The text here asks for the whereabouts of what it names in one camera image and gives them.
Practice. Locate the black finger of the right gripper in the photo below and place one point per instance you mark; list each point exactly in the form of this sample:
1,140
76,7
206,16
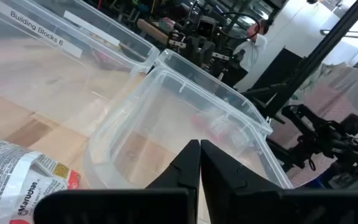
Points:
297,111
304,125

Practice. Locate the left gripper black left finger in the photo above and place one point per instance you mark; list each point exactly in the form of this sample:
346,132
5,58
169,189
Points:
120,208

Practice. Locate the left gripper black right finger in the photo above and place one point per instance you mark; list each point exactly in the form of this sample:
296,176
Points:
291,208

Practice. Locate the red Maruchan ramen packet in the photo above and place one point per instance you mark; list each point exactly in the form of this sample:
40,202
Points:
11,180
204,124

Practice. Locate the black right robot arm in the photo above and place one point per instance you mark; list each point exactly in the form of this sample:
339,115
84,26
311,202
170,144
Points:
291,155

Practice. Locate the black panel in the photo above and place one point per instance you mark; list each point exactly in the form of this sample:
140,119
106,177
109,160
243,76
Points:
275,68

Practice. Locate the white cloth cover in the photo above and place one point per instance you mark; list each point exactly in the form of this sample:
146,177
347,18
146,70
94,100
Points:
353,90

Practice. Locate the person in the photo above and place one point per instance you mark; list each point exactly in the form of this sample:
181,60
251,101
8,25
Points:
252,53

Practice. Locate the black background robot station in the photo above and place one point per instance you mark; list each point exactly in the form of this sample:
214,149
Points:
204,40

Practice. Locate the clear bin labelled Building Blocks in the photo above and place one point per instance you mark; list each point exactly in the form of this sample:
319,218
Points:
26,77

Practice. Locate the clear plastic bin white label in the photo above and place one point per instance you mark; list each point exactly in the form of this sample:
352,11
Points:
129,43

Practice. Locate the wooden bench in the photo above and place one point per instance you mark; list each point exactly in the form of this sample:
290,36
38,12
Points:
151,29

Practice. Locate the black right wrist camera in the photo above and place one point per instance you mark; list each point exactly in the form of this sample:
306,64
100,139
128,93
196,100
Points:
356,124

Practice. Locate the black metal frame post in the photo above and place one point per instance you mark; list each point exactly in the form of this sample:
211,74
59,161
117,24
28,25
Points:
322,53

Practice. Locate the grey metal rail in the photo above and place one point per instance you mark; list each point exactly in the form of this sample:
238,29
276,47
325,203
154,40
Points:
346,33

